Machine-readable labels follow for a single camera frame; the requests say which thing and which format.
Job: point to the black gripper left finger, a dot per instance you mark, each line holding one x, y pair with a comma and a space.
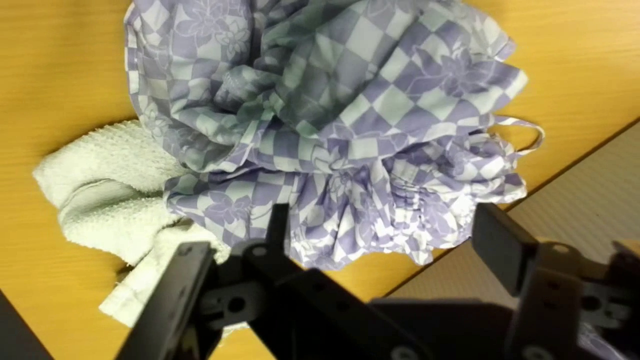
321, 307

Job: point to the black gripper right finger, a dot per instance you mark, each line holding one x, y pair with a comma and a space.
552, 300

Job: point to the white terry towel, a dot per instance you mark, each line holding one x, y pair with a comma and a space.
106, 192

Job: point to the purple checkered cloth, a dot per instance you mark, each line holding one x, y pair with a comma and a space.
332, 100

